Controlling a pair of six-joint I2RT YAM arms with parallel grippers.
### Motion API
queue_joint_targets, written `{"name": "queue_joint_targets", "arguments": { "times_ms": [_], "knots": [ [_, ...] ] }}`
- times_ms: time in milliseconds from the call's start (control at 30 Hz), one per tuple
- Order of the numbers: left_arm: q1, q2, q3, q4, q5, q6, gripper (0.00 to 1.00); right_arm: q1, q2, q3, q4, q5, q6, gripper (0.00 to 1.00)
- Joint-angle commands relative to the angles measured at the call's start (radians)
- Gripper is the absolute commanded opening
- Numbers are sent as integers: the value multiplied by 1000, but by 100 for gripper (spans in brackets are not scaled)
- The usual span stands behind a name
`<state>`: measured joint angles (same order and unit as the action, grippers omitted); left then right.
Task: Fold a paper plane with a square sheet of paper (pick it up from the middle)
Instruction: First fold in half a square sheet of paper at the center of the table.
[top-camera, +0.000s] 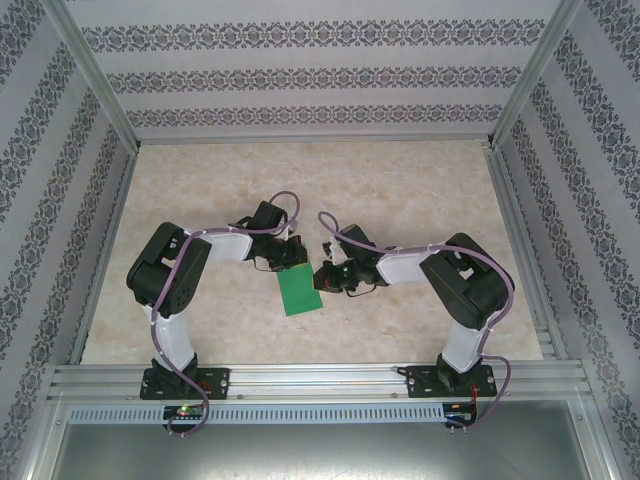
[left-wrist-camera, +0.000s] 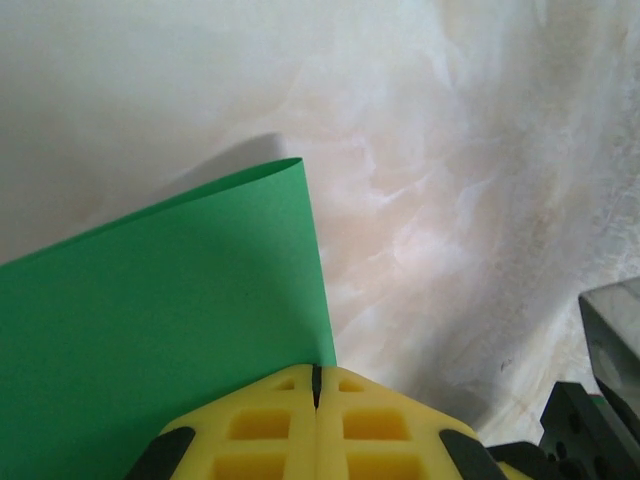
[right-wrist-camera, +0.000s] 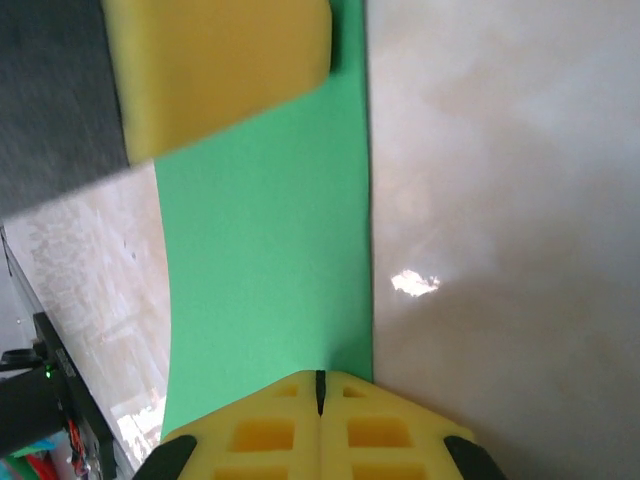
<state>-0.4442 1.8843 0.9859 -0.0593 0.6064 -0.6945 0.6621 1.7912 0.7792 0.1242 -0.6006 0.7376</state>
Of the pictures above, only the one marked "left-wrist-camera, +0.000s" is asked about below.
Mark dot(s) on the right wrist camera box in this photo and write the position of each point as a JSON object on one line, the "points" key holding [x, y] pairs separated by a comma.
{"points": [[615, 325]]}

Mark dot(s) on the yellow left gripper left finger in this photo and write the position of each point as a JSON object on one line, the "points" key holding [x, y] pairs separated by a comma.
{"points": [[300, 430]]}

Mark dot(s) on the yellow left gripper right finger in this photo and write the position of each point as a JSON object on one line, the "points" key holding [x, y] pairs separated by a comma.
{"points": [[330, 435]]}

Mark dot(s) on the green paper sheet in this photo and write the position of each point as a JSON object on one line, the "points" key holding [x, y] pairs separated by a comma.
{"points": [[150, 310]]}

